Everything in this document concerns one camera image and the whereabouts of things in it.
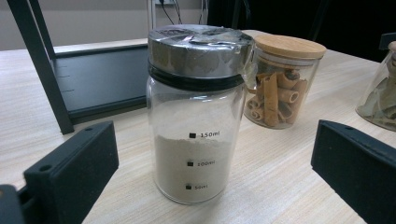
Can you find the cinnamon stick jar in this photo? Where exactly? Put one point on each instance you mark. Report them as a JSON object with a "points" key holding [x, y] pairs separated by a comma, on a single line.
{"points": [[280, 93]]}

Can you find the black metal two-tier rack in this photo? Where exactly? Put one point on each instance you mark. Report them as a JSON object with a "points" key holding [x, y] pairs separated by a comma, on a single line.
{"points": [[102, 77]]}

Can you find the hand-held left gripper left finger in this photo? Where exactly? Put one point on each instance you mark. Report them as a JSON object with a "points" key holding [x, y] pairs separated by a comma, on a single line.
{"points": [[71, 174]]}

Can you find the dried leaf jar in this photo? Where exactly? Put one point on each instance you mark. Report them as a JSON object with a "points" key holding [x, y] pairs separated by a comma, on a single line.
{"points": [[380, 102]]}

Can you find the black curtain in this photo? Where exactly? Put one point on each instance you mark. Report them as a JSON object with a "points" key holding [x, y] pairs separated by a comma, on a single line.
{"points": [[311, 18]]}

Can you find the glass jar with white powder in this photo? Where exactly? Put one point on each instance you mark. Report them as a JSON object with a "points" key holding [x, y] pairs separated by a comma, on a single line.
{"points": [[193, 168]]}

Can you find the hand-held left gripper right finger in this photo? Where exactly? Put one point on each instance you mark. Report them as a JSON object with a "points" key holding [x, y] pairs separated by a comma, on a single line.
{"points": [[358, 168]]}

